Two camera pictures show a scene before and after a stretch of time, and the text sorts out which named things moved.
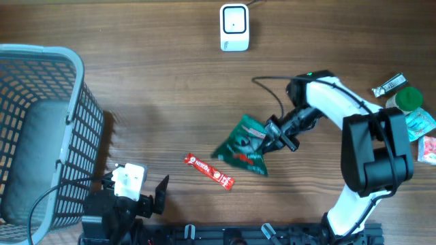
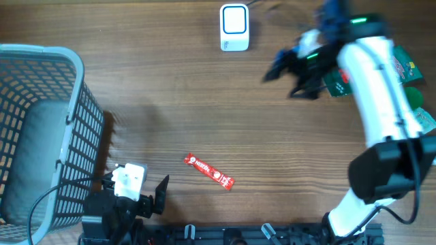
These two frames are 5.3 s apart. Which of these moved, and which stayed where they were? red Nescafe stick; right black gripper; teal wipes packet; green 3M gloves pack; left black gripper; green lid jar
Moved: green 3M gloves pack; right black gripper
Stayed: red Nescafe stick; green lid jar; left black gripper; teal wipes packet
